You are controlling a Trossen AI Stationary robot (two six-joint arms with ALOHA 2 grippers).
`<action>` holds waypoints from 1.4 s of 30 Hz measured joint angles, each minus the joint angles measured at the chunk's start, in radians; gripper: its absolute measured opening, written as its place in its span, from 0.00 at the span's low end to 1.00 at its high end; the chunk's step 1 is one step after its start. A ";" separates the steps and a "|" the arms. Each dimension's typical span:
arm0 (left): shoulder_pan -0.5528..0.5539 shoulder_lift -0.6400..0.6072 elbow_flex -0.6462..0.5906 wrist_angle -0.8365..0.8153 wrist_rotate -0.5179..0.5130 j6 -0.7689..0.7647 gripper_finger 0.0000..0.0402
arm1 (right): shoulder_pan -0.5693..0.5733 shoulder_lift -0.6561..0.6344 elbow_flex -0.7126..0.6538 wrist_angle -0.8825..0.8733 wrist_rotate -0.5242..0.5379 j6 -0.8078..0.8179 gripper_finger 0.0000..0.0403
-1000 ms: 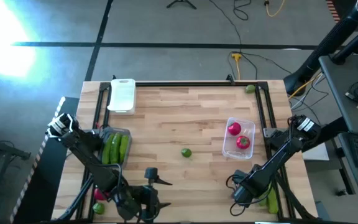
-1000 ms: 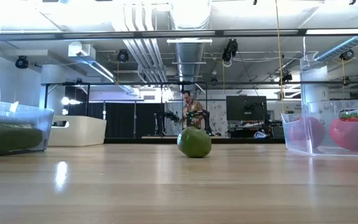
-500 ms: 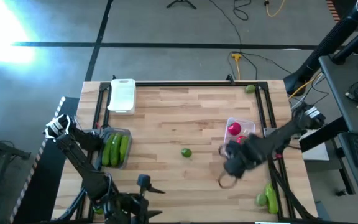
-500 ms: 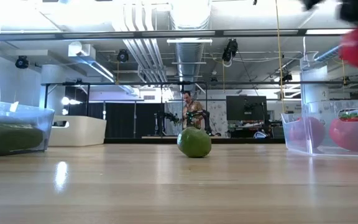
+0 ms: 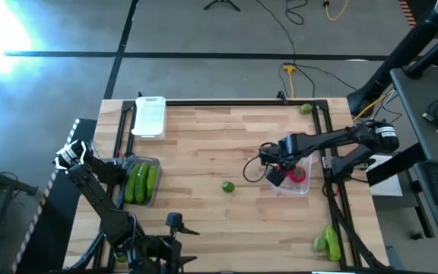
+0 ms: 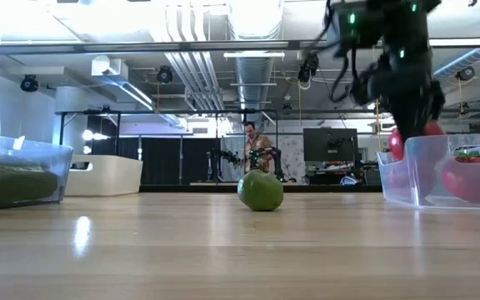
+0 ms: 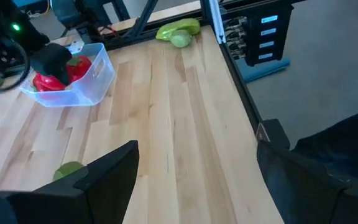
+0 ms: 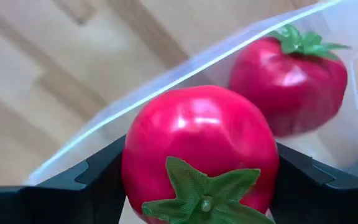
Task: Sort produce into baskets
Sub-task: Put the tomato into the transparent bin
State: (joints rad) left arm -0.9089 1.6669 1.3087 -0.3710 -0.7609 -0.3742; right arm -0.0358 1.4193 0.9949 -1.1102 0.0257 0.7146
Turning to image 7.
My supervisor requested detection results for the blue floor mat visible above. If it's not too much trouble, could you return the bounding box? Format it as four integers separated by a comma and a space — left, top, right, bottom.
237, 57, 291, 84

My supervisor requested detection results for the dark blue chair seat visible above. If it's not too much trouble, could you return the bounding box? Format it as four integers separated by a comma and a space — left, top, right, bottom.
290, 105, 358, 188

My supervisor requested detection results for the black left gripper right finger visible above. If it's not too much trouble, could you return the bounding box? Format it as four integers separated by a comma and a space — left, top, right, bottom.
256, 139, 358, 224

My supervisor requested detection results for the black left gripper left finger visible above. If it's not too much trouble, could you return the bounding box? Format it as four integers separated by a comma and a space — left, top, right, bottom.
0, 139, 140, 224

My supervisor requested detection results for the long green vegetable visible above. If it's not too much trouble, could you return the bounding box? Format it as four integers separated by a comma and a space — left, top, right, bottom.
155, 17, 202, 42

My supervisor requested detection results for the silver aluminium upright post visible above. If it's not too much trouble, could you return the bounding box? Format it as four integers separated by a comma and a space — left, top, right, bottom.
208, 0, 227, 45

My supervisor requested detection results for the large red tomato green stem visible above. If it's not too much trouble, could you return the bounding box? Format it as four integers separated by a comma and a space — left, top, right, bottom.
66, 55, 93, 84

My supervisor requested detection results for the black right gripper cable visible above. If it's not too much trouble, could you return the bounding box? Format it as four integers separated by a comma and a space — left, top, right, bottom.
0, 36, 31, 93

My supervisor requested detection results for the clear plastic bin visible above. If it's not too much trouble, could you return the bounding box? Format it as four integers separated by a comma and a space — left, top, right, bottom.
18, 42, 116, 108

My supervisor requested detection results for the round light green fruit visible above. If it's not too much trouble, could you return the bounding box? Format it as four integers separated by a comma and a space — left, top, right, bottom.
169, 29, 193, 49

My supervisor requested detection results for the black power supply box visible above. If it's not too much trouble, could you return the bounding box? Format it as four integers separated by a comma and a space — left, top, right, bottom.
245, 3, 295, 67

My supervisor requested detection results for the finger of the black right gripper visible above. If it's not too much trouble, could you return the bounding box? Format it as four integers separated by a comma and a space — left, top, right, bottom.
30, 42, 73, 87

